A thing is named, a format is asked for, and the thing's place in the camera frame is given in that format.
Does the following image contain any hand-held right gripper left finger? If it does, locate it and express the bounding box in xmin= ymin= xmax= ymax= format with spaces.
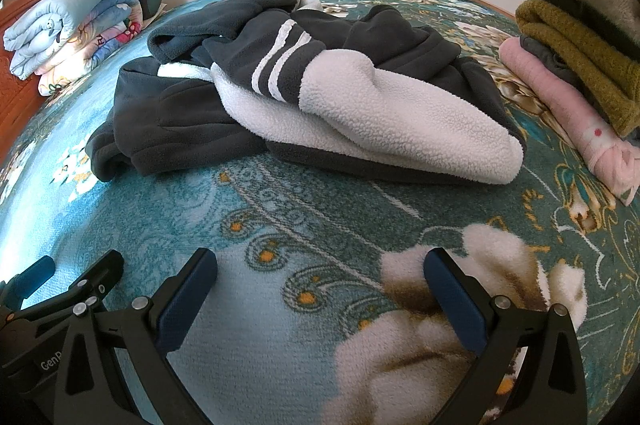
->
xmin=52 ymin=247 xmax=218 ymax=425

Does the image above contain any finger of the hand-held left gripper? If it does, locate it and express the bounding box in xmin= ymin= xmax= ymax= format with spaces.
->
xmin=15 ymin=249 xmax=125 ymax=323
xmin=0 ymin=255 xmax=56 ymax=311

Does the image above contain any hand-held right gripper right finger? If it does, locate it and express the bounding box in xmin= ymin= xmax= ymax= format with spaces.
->
xmin=422 ymin=247 xmax=588 ymax=425

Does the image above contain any dark grey fleece jacket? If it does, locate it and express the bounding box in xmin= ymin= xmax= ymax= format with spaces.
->
xmin=85 ymin=0 xmax=528 ymax=186

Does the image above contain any teal floral blanket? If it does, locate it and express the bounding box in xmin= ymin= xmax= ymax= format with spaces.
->
xmin=0 ymin=0 xmax=640 ymax=425

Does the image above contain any wooden headboard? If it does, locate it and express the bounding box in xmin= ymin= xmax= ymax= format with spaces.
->
xmin=0 ymin=0 xmax=71 ymax=156

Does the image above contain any pink folded garment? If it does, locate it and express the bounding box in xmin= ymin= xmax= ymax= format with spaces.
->
xmin=499 ymin=36 xmax=640 ymax=206

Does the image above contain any floral folded quilt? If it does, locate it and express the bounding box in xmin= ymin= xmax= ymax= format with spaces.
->
xmin=37 ymin=0 xmax=151 ymax=96

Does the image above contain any light blue folded quilt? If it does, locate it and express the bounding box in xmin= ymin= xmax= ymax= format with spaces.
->
xmin=4 ymin=0 xmax=160 ymax=80

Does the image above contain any mustard knitted sweater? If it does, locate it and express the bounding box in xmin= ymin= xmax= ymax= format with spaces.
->
xmin=515 ymin=0 xmax=640 ymax=138

